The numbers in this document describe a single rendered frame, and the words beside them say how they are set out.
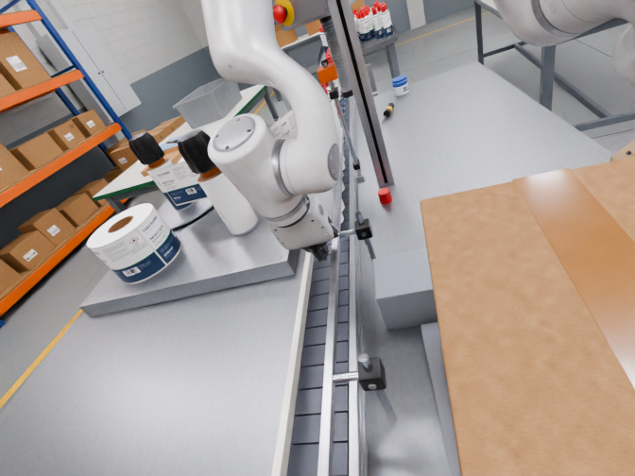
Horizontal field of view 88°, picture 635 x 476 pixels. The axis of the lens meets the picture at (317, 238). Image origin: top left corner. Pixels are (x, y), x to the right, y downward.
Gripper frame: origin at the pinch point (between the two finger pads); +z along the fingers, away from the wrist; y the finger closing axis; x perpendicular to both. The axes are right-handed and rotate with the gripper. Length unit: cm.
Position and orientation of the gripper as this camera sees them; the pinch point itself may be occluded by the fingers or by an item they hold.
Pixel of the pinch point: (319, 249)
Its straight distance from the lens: 66.4
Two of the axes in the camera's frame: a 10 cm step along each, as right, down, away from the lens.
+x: 0.5, 8.4, -5.3
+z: 3.5, 4.9, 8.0
